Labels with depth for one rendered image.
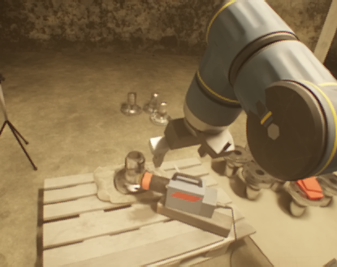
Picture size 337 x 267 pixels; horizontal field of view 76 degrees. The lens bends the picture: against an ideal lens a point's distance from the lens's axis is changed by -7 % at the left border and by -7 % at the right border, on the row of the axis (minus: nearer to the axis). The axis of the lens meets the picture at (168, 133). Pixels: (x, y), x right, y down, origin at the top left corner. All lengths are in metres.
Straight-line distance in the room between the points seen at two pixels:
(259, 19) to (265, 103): 0.12
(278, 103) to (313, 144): 0.05
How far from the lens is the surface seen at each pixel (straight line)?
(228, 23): 0.35
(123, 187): 1.57
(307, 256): 1.86
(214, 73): 0.36
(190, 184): 1.36
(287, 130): 0.25
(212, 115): 0.40
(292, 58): 0.29
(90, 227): 1.45
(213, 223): 1.43
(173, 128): 0.47
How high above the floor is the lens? 1.29
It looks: 30 degrees down
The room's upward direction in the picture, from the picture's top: 9 degrees clockwise
